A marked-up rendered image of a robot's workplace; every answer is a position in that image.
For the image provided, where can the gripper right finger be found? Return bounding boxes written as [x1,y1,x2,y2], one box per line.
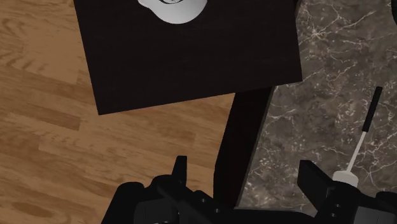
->
[297,159,397,224]

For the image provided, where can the dark robot stand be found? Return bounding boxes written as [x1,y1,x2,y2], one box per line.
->
[73,0,303,116]

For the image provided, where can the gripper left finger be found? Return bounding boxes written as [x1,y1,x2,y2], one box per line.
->
[101,155,231,224]

